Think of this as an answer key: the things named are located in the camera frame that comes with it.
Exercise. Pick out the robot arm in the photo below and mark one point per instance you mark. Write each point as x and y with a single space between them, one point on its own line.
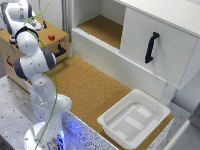
35 63

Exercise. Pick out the white cabinet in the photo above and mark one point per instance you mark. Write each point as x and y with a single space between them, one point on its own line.
100 55

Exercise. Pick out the white plastic box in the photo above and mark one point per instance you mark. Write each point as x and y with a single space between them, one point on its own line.
133 121

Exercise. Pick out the pink block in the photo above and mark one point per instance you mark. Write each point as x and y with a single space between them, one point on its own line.
51 37

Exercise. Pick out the white sliding door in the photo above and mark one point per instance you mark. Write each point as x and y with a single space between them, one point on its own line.
173 50

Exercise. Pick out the wooden drawer box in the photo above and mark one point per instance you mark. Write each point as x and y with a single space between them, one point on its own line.
11 71

